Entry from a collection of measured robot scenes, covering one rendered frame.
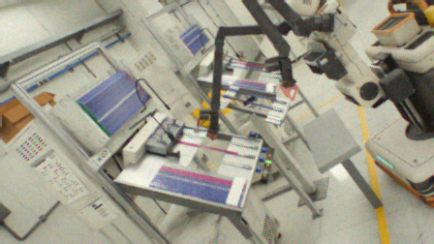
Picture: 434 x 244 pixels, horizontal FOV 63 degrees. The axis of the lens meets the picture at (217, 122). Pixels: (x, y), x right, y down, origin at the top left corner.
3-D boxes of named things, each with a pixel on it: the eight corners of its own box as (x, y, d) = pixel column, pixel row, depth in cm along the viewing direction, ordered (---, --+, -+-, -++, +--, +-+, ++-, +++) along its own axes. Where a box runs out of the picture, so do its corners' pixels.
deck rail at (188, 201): (241, 217, 180) (242, 208, 177) (240, 220, 179) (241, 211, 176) (115, 187, 194) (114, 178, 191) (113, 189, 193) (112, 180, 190)
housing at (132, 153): (168, 131, 250) (168, 113, 243) (136, 171, 208) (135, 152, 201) (157, 129, 251) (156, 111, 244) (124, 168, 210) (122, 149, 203)
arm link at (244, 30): (213, 25, 202) (213, 24, 212) (214, 48, 206) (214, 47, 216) (291, 21, 204) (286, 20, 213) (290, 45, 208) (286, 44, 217)
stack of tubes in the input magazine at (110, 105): (149, 98, 239) (123, 67, 232) (110, 137, 196) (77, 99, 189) (138, 107, 245) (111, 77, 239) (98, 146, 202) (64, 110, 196)
